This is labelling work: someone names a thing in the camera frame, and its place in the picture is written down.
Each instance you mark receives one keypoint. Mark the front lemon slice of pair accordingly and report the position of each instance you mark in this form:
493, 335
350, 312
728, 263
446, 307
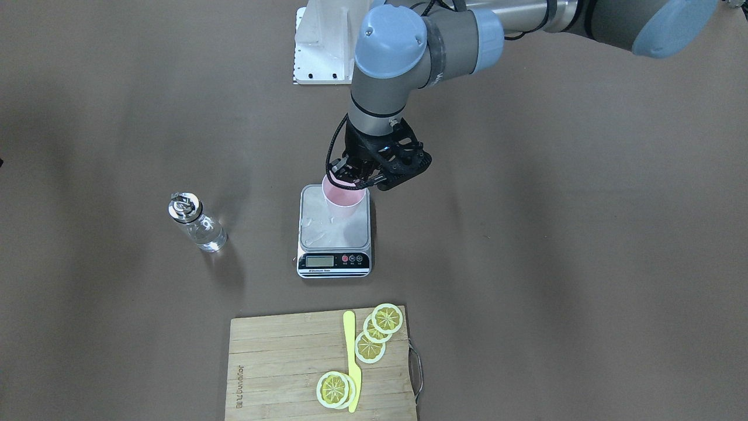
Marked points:
331, 389

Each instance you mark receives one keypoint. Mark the hidden lemon slice of pair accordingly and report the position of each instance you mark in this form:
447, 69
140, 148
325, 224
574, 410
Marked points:
351, 394

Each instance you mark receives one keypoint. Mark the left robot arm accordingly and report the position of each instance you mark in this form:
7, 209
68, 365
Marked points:
404, 46

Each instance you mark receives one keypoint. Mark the middle lemon slice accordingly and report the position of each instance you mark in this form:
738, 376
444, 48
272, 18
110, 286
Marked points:
372, 334

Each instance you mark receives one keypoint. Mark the lemon slice near handle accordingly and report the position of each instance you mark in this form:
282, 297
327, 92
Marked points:
387, 318

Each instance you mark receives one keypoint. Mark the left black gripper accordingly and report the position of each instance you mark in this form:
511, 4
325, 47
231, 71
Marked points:
355, 145

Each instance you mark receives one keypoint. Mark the silver digital kitchen scale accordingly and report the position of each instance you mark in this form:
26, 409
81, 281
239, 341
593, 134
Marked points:
329, 245

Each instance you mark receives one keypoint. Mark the clear glass sauce bottle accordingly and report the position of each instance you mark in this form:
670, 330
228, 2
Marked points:
186, 210

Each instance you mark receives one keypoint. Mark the pink plastic cup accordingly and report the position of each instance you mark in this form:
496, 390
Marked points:
341, 203

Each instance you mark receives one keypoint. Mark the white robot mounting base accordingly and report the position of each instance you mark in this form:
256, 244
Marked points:
326, 33

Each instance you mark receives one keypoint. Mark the yellow plastic knife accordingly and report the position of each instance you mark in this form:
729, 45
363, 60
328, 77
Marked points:
354, 371

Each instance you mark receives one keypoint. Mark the wooden cutting board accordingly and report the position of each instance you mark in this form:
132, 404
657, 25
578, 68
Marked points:
276, 361

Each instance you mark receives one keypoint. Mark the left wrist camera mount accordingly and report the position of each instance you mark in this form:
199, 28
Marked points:
401, 157

